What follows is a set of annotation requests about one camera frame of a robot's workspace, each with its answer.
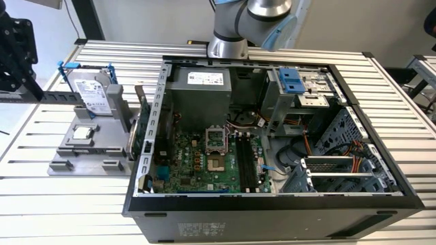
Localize perforated metal disk bay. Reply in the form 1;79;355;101
279;106;399;193

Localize black open PC case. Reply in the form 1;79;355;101
121;55;425;243

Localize black upright post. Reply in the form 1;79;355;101
69;0;107;41

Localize black looped cable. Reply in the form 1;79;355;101
275;144;307;177

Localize aluminium slat side table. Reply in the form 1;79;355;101
403;54;436;103

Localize grey parts rack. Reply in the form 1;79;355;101
48;85;140;177

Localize blue plastic drive latch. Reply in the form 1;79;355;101
279;67;304;94

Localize CPU socket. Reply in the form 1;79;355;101
205;155;228;174

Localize person in dark shirt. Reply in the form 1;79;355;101
423;10;436;39

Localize metal socket cover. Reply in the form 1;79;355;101
205;127;228;154

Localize green motherboard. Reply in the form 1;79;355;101
151;131;273;194

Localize blue expansion slot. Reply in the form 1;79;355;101
180;188;228;194

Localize orange yellow wire bundle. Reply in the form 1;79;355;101
341;139;367;174

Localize red orange drive wires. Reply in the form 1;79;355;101
285;114;307;127

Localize grey power supply unit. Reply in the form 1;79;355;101
165;66;233;131

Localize black RAM slot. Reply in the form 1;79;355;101
240;132;253;193
236;132;248;193
244;132;257;193

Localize green graphics card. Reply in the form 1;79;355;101
125;81;152;161

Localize power supply wire bundle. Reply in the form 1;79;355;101
227;109;267;131

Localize thin wire locking lever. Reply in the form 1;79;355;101
224;127;237;155

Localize hard disk in blue carrier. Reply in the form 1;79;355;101
56;60;119;118

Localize silver CPU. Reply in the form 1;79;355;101
71;126;93;140

